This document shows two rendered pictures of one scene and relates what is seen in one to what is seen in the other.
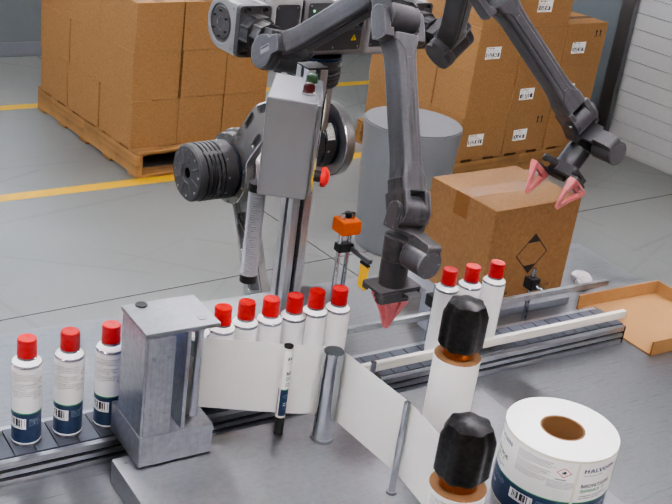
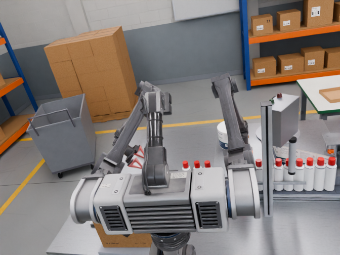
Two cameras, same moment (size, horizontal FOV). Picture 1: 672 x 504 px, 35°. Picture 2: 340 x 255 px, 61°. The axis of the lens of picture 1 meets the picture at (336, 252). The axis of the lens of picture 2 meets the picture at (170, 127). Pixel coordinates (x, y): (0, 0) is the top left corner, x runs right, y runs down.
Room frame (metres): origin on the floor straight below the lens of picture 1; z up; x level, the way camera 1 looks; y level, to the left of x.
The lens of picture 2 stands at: (3.04, 0.71, 2.08)
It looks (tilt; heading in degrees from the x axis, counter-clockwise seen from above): 28 degrees down; 232
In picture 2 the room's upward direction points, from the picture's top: 12 degrees counter-clockwise
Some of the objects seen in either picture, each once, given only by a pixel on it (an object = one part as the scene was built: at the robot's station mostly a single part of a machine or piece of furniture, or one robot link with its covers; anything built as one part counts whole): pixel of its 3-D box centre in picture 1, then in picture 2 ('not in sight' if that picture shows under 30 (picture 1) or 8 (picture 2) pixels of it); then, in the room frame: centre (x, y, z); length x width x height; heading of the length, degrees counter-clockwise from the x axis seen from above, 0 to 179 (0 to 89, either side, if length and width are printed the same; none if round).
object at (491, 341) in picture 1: (452, 349); not in sight; (2.07, -0.28, 0.91); 1.07 x 0.01 x 0.02; 125
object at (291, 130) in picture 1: (292, 136); (280, 119); (1.94, 0.11, 1.38); 0.17 x 0.10 x 0.19; 0
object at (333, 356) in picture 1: (328, 394); not in sight; (1.70, -0.02, 0.97); 0.05 x 0.05 x 0.19
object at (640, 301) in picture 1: (654, 315); not in sight; (2.51, -0.84, 0.85); 0.30 x 0.26 x 0.04; 125
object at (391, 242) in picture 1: (399, 247); (242, 137); (1.91, -0.12, 1.19); 0.07 x 0.06 x 0.07; 40
